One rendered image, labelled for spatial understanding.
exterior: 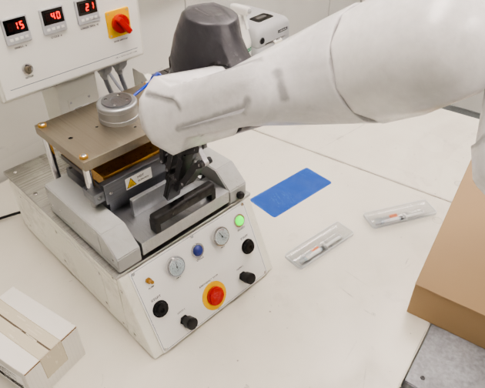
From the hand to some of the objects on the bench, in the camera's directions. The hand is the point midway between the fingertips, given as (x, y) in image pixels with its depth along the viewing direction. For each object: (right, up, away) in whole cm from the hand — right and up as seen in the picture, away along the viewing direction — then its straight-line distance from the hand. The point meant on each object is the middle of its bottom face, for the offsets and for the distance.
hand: (173, 185), depth 95 cm
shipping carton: (-28, -33, +2) cm, 44 cm away
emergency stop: (+8, -25, +9) cm, 28 cm away
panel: (+9, -26, +10) cm, 30 cm away
